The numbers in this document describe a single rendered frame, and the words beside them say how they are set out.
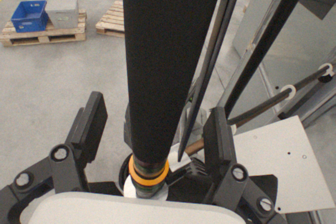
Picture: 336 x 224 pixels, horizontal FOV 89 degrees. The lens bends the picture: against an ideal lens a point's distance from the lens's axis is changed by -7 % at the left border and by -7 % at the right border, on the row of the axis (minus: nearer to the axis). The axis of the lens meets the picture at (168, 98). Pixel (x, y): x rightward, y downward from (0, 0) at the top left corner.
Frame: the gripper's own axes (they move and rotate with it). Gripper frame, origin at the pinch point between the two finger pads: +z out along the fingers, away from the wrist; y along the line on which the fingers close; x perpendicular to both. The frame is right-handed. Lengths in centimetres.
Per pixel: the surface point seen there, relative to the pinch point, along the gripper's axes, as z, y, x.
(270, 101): 13.1, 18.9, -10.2
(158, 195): -0.7, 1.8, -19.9
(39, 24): 226, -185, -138
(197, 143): 4.5, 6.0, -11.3
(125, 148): 68, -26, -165
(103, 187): 7, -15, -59
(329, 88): 37, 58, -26
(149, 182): -1.8, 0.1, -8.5
